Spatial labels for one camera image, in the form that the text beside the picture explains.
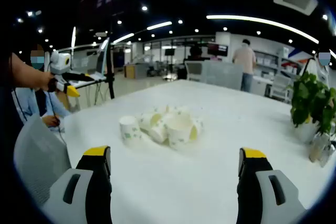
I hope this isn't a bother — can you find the black tripod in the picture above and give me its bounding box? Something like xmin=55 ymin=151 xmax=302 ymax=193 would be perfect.
xmin=104 ymin=14 xmax=116 ymax=100

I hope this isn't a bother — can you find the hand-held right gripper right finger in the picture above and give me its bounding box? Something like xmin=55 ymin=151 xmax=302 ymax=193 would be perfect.
xmin=236 ymin=147 xmax=308 ymax=224

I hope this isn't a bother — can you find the white background desk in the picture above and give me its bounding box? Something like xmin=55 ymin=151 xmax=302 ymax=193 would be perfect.
xmin=70 ymin=76 xmax=109 ymax=90

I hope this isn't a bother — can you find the white table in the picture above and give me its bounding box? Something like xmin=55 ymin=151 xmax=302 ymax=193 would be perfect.
xmin=62 ymin=79 xmax=336 ymax=224

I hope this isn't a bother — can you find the printed paper cup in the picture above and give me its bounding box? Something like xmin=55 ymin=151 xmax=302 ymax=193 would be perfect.
xmin=119 ymin=115 xmax=144 ymax=146

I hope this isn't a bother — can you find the grey partition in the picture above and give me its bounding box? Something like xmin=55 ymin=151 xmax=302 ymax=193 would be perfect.
xmin=203 ymin=60 xmax=244 ymax=90

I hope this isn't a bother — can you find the glass bottle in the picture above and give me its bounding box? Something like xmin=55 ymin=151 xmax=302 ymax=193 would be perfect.
xmin=309 ymin=132 xmax=336 ymax=167

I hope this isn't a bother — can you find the pile of paper cups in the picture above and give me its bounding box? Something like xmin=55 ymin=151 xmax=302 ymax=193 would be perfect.
xmin=138 ymin=105 xmax=205 ymax=151

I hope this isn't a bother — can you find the black cable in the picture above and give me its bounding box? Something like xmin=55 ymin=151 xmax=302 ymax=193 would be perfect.
xmin=47 ymin=90 xmax=67 ymax=145

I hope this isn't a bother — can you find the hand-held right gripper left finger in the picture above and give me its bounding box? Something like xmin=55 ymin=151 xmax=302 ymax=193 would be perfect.
xmin=41 ymin=145 xmax=113 ymax=224

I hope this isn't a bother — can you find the green potted plant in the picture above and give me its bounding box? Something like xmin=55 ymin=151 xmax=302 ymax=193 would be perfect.
xmin=287 ymin=71 xmax=336 ymax=143

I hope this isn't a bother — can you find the person's left hand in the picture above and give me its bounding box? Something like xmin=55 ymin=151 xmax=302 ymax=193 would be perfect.
xmin=39 ymin=73 xmax=57 ymax=92

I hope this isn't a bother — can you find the person's black shirt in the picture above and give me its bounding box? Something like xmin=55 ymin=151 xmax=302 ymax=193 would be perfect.
xmin=0 ymin=50 xmax=16 ymax=141

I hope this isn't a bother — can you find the curved ceiling light strip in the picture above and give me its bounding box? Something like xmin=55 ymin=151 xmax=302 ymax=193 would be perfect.
xmin=206 ymin=15 xmax=320 ymax=44

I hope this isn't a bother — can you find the grey chair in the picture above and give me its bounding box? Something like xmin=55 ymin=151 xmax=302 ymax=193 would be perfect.
xmin=13 ymin=113 xmax=72 ymax=206

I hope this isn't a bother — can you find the white office chair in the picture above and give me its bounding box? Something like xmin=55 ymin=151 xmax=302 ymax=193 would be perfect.
xmin=185 ymin=60 xmax=205 ymax=82

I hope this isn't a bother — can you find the dark monitor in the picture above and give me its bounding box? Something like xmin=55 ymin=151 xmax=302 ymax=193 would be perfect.
xmin=207 ymin=42 xmax=228 ymax=57

